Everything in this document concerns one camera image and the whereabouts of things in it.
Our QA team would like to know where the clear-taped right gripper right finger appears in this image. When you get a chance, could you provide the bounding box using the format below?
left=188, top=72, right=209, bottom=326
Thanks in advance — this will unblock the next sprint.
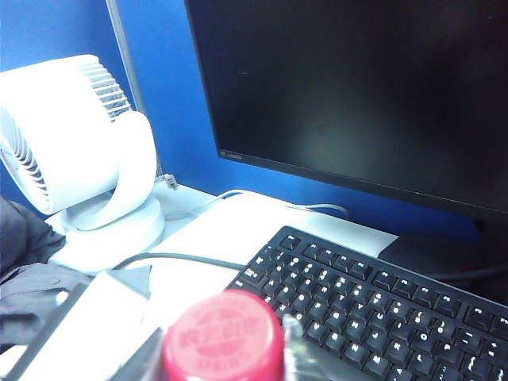
left=281, top=313, right=331, bottom=381

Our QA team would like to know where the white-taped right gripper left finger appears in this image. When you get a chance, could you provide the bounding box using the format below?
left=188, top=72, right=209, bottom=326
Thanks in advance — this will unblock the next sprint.
left=0, top=264, right=164, bottom=381

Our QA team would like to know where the red bottle cap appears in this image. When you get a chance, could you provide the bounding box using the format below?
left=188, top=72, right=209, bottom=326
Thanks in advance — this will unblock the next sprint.
left=161, top=288, right=287, bottom=381

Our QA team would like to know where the black computer keyboard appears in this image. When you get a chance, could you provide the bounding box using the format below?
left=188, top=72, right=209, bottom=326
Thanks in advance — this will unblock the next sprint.
left=225, top=225, right=508, bottom=381

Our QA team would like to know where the black cloth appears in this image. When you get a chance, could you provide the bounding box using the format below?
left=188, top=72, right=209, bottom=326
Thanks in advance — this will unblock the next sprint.
left=0, top=197, right=95, bottom=344

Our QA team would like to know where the clear network plug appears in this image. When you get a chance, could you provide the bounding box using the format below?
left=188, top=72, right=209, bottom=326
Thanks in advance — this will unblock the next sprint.
left=155, top=173, right=179, bottom=191

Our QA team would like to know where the white desk fan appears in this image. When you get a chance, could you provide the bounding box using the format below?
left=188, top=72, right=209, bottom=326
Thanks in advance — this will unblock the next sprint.
left=0, top=54, right=167, bottom=261

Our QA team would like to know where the blue partition panel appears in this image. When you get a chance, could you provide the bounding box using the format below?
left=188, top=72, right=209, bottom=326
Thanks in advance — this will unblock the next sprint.
left=0, top=0, right=483, bottom=249

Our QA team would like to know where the black computer monitor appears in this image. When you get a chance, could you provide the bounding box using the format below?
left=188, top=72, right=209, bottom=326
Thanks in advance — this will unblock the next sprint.
left=184, top=0, right=508, bottom=294

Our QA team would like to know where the grey keyboard cable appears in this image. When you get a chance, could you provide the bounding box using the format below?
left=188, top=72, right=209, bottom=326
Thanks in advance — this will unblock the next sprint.
left=114, top=252, right=249, bottom=273

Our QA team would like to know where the white fan cable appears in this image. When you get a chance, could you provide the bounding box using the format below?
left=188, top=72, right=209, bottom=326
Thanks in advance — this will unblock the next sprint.
left=164, top=189, right=244, bottom=221

